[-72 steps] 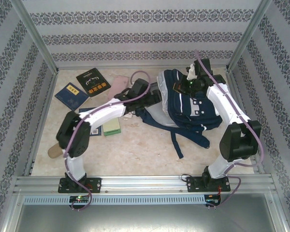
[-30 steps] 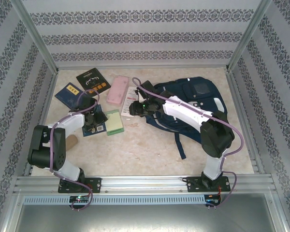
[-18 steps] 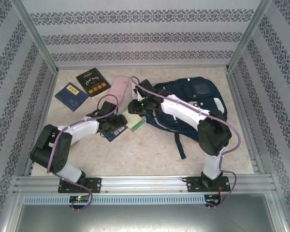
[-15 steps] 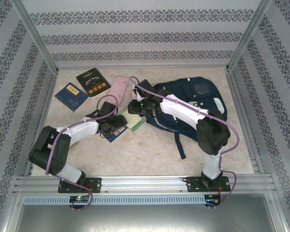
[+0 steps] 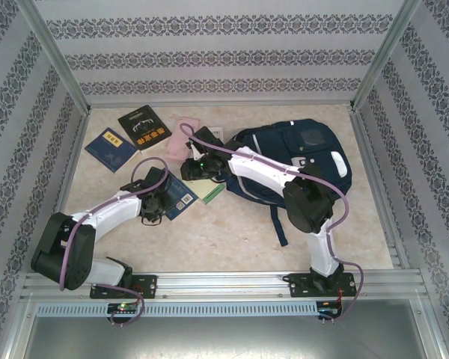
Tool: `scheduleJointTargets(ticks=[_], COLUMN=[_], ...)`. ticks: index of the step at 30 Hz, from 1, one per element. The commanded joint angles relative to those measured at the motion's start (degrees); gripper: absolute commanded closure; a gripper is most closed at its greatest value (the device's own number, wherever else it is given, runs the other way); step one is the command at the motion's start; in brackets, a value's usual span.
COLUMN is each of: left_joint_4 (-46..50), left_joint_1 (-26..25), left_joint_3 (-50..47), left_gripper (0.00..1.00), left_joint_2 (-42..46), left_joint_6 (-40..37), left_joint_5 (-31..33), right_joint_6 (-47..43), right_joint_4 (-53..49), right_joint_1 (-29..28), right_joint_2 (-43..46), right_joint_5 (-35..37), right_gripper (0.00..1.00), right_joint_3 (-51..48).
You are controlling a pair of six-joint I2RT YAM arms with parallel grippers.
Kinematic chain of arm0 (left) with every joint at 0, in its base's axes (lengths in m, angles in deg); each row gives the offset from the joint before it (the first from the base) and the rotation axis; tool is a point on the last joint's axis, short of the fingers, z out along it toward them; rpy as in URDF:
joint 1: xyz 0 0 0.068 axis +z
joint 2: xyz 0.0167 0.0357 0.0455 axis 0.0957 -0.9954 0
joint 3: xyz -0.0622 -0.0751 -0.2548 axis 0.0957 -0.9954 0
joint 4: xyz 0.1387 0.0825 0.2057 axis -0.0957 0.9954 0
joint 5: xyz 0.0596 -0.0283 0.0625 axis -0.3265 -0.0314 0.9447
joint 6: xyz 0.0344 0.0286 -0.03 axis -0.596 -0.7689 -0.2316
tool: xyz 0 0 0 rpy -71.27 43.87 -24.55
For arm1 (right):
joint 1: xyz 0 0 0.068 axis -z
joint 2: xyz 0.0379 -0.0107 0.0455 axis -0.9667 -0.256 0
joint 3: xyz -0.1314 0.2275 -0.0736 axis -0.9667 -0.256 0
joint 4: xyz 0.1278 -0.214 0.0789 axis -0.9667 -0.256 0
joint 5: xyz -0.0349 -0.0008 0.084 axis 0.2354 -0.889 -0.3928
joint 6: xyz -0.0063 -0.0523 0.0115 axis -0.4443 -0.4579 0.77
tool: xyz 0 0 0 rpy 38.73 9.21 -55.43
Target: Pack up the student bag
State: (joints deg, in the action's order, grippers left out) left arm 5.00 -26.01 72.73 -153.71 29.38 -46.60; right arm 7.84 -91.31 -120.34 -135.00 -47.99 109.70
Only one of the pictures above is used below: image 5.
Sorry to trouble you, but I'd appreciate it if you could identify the green notebook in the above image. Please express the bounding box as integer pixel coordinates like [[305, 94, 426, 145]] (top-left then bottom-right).
[[194, 180, 225, 206]]

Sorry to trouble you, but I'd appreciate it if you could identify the dark blue book with barcode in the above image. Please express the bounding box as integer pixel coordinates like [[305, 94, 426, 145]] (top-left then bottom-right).
[[164, 174, 199, 222]]

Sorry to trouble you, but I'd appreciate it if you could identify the pink pencil case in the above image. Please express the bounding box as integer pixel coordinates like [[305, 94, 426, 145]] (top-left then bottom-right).
[[164, 116, 200, 162]]

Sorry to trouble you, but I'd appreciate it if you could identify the black book with white print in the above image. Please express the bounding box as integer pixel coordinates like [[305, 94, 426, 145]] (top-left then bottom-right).
[[117, 105, 172, 153]]

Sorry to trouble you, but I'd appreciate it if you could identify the blue book with yellow label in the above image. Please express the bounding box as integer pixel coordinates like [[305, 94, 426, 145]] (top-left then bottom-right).
[[85, 127, 139, 173]]

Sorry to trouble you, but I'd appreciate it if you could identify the navy blue student backpack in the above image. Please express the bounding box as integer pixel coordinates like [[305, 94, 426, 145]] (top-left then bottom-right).
[[220, 118, 352, 248]]

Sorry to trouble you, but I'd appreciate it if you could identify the left controller circuit board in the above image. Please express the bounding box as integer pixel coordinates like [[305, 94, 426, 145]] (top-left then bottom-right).
[[108, 302, 139, 314]]

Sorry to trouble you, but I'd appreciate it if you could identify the controller circuit board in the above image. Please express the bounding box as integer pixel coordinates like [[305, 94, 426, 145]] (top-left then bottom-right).
[[319, 301, 343, 319], [108, 302, 139, 314]]

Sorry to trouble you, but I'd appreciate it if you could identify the grey metal sheet panel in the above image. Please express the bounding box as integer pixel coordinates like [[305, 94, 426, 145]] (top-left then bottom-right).
[[7, 298, 449, 359]]

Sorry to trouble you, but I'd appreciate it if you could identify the right controller circuit board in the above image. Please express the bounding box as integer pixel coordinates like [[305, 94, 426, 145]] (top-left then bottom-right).
[[319, 301, 343, 319]]

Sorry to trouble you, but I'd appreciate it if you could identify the aluminium rear table rail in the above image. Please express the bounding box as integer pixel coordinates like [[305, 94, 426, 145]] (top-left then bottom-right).
[[88, 99, 356, 109]]

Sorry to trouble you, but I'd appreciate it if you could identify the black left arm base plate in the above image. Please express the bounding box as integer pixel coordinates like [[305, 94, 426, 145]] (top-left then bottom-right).
[[89, 274, 158, 299]]

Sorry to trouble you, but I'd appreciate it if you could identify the aluminium left table side rail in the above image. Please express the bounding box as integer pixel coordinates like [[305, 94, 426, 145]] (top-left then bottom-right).
[[37, 108, 93, 273]]

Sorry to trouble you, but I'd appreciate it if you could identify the aluminium table side rail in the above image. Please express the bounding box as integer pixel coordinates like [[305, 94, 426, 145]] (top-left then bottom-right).
[[349, 106, 412, 269], [37, 108, 93, 273]]

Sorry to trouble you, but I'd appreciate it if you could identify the aluminium mounting rail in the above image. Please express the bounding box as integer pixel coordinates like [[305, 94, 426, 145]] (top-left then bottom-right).
[[20, 271, 424, 300]]

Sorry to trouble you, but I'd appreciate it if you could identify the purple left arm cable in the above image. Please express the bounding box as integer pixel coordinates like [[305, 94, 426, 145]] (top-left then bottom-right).
[[58, 156, 170, 328]]

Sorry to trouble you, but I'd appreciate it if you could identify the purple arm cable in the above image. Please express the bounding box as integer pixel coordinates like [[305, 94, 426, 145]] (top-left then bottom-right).
[[179, 123, 367, 321], [58, 156, 170, 328]]

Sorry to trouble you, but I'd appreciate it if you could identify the grey slotted cable duct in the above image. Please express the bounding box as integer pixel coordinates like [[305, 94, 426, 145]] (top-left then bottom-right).
[[35, 301, 319, 317]]

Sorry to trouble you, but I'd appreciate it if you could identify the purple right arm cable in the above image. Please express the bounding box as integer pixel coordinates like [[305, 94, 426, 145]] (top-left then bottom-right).
[[179, 123, 367, 321]]

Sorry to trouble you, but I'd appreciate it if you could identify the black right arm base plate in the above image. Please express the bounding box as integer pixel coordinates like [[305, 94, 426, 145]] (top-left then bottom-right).
[[282, 272, 358, 298]]

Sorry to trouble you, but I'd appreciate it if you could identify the aluminium right table side rail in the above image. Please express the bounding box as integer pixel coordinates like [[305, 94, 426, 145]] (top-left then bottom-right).
[[349, 106, 412, 269]]

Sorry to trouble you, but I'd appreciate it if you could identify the aluminium left frame post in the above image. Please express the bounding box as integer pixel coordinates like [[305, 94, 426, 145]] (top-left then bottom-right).
[[16, 0, 93, 113]]

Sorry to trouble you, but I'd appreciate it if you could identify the aluminium frame post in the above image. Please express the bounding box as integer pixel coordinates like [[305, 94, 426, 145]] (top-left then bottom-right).
[[349, 0, 424, 111], [16, 0, 93, 113]]

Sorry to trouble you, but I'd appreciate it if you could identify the aluminium right frame post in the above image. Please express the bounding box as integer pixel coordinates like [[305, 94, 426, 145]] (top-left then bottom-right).
[[349, 0, 424, 111]]

